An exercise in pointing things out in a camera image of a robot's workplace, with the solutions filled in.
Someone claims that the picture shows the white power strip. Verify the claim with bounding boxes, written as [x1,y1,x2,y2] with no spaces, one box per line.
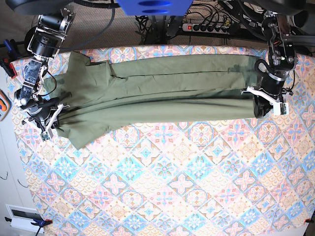
[182,23,238,35]

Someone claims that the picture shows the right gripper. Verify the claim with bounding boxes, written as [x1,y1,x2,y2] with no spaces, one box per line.
[22,97,69,135]

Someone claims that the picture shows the tangled black cables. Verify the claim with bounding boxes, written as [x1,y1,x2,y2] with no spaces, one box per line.
[134,14,183,45]

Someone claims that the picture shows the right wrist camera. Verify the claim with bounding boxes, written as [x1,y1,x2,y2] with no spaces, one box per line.
[40,130,53,141]

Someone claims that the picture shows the red black clamp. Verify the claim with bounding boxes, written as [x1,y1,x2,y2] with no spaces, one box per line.
[0,39,18,79]

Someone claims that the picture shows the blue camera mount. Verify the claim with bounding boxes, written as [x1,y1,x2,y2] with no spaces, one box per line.
[117,0,193,16]

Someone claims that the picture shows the green t-shirt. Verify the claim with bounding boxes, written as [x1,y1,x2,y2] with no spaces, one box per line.
[44,52,258,149]

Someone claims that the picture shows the blue clamp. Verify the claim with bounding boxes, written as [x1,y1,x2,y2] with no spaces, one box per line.
[31,219,53,228]

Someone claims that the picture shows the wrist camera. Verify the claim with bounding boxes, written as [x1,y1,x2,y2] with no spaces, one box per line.
[273,102,289,116]
[40,130,53,141]

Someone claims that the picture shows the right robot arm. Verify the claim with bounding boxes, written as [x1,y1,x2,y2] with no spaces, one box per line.
[14,4,75,141]

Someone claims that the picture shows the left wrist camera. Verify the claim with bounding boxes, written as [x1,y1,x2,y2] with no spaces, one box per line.
[273,102,289,116]

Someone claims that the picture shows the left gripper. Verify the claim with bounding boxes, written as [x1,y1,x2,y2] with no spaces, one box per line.
[241,85,293,118]

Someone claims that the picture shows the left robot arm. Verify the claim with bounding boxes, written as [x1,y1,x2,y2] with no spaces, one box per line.
[238,0,312,118]

